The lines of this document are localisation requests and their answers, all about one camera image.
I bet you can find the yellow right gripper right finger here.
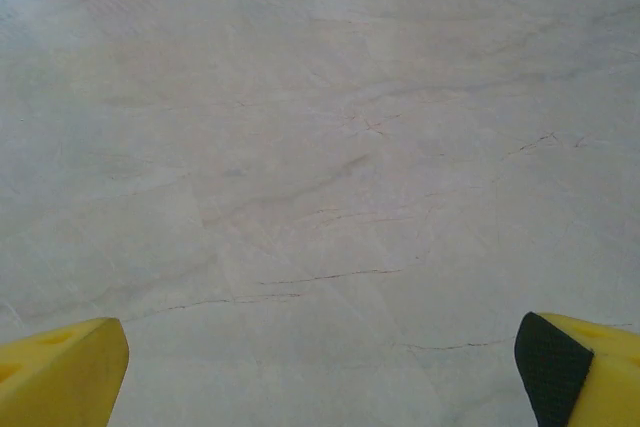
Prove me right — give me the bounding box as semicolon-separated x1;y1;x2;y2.
514;311;640;427

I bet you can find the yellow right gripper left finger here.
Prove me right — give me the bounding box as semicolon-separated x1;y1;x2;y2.
0;316;130;427

